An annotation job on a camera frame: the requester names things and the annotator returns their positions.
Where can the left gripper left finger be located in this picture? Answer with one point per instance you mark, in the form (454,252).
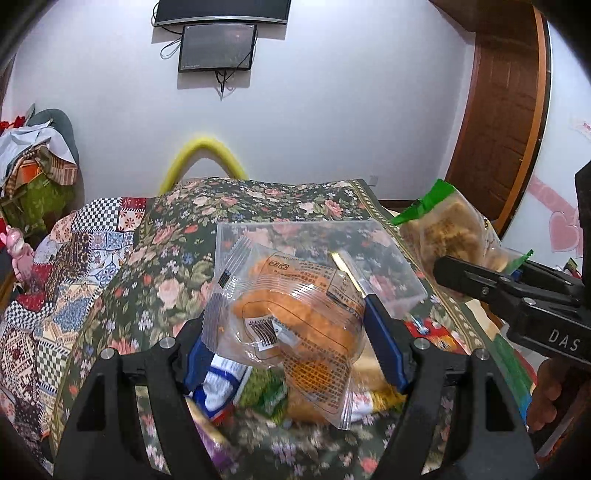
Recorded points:
(102,438)

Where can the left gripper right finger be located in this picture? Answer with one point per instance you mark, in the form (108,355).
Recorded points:
(460,420)

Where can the red snack bag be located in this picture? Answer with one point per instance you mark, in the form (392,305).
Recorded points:
(435,332)

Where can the purple cake bar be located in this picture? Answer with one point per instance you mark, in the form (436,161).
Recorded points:
(218,448)

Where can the blue white snack bag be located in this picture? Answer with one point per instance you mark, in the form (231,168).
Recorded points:
(213,381)

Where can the green-trimmed pastry bag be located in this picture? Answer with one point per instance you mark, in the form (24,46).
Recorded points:
(444,223)

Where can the green snack packet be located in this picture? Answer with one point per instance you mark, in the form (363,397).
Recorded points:
(265,392)

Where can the orange bread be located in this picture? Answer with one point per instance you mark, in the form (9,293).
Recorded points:
(269,309)

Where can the golden pastry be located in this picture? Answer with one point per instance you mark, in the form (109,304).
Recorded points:
(299,409)

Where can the right hand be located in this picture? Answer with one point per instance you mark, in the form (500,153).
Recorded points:
(551,375)

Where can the patchwork quilt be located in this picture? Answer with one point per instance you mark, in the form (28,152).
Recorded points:
(39,328)

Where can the brown wooden door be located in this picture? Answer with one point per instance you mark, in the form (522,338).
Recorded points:
(507,104)

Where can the pink plush toy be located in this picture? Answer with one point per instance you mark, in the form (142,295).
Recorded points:
(20,251)

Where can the clear plastic storage box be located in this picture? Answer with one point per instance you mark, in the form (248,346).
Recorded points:
(366,246)

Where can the pile of clothes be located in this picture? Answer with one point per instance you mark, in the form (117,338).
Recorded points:
(39,170)

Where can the yellow foam hoop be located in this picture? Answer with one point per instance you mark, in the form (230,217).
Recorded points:
(201,148)

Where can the small black wall monitor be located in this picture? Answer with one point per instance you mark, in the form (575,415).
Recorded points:
(217,47)

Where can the wall mounted black television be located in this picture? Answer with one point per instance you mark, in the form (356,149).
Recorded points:
(172,12)

